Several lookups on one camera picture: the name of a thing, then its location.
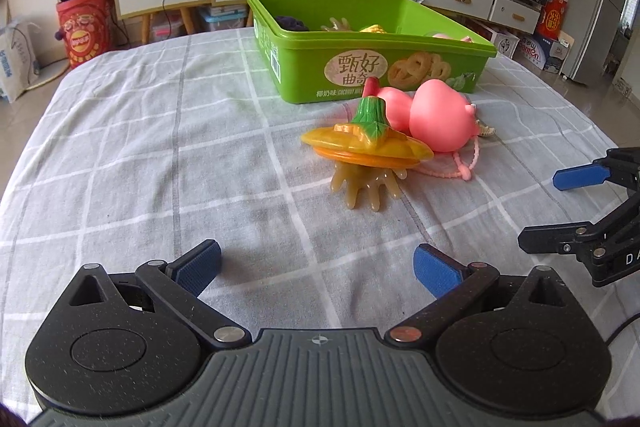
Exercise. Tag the beige rubber toy hand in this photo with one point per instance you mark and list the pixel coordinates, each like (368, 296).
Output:
(356, 179)

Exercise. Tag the red printed bucket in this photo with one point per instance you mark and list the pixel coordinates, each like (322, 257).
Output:
(85, 28)

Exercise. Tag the green plastic cookie box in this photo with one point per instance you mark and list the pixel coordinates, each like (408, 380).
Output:
(332, 60)

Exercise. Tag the yellow toy corn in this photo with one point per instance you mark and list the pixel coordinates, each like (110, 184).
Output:
(374, 29)

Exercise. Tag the pink toy pig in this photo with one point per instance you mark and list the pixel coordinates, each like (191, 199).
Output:
(438, 116)

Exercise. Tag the beige starfish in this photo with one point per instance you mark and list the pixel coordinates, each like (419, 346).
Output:
(485, 131)

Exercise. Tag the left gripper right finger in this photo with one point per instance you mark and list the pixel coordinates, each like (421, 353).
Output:
(458, 289)

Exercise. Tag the grey checked tablecloth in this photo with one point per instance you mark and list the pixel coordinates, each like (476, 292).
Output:
(143, 154)

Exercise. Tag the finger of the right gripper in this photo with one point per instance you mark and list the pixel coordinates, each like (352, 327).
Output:
(578, 239)
(597, 172)

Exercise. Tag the yellow toy pumpkin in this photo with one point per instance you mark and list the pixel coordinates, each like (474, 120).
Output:
(368, 140)

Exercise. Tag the pink peach capsule ball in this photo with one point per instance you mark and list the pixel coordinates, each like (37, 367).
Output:
(440, 35)

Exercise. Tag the purple toy grapes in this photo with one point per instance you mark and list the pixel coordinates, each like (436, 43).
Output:
(290, 23)

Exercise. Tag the white paper shopping bag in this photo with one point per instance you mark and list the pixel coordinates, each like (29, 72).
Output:
(20, 68)

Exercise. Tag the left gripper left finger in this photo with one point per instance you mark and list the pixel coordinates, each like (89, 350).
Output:
(175, 290)

